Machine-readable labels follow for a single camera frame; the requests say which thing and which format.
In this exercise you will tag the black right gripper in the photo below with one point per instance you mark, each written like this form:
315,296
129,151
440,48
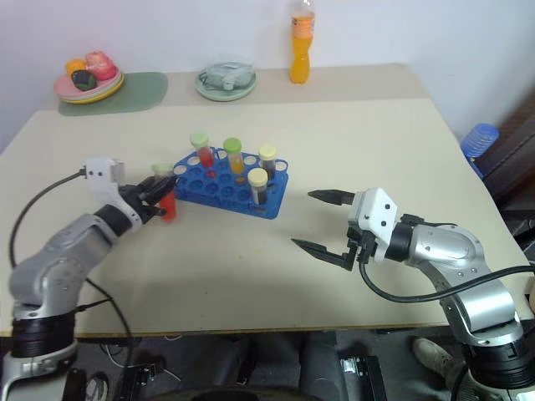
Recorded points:
365,246

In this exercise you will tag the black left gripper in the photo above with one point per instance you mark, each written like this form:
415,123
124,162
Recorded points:
134,199

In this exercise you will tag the red tube pale green cap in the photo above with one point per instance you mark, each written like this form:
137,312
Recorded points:
169,209

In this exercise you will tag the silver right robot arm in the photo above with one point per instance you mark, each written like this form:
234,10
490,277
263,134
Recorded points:
468,267

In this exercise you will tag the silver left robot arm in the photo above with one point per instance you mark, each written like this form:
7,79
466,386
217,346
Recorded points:
54,263

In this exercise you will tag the blue test tube rack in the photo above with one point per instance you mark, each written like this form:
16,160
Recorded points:
227,190

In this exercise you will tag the dark tube yellow cap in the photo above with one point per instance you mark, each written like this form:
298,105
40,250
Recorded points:
258,188
268,165

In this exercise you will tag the orange tube green cap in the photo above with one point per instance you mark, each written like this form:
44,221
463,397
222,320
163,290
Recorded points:
236,160

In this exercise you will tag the green placemat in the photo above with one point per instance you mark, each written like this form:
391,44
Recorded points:
142,94

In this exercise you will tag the pale green plate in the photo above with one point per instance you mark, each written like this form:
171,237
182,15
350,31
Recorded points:
209,94

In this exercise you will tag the stack of pastel plates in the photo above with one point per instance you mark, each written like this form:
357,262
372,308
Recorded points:
104,89

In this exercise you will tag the dark toy fruit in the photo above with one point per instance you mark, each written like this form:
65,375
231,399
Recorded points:
83,79

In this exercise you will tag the clear bowl with face mask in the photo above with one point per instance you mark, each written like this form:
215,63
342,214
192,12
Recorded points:
227,75

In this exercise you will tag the dark rounded shape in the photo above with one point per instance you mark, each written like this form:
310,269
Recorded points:
322,367

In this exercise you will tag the pink toy fruit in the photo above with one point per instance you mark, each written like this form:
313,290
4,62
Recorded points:
100,64

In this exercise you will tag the black box under table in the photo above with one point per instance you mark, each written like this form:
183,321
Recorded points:
361,376

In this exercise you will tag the orange toy fruit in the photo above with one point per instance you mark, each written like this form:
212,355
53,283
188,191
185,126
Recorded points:
74,66

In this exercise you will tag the white shoe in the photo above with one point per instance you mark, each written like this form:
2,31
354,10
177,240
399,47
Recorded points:
434,355

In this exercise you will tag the blue ribbed water bottle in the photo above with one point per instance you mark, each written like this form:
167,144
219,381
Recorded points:
480,144

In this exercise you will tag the orange soda bottle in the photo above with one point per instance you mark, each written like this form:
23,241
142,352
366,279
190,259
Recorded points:
302,54

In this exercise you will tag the dark brown wooden furniture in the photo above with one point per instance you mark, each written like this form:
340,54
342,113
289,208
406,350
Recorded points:
514,158

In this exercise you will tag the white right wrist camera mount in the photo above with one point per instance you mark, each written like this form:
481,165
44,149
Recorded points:
376,211

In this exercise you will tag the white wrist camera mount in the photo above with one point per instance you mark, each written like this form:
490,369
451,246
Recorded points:
376,211
102,177

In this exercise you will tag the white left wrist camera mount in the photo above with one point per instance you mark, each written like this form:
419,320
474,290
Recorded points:
102,177

